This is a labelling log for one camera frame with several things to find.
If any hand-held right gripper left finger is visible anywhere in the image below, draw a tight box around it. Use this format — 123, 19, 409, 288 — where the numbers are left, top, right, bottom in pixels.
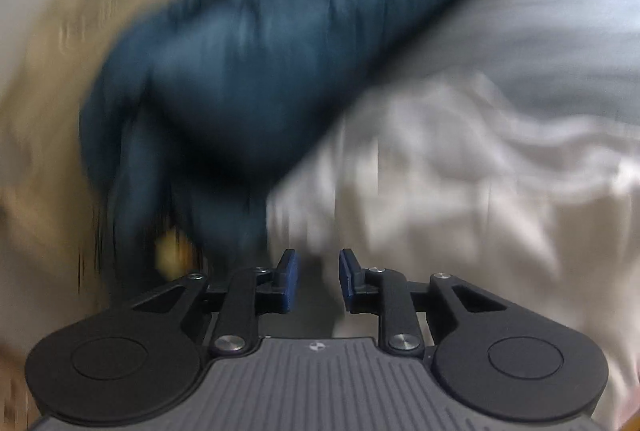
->
130, 249, 300, 357

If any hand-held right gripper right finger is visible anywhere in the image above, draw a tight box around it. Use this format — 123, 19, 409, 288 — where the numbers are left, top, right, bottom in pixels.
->
339, 249, 508, 357

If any white printed sweatshirt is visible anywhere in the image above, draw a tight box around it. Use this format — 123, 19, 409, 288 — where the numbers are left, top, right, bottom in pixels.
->
265, 73, 640, 431

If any blue duvet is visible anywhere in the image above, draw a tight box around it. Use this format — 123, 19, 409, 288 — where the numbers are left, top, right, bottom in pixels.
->
79, 0, 511, 262

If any cream carved headboard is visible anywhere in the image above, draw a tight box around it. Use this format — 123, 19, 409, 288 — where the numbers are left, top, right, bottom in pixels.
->
0, 0, 351, 282

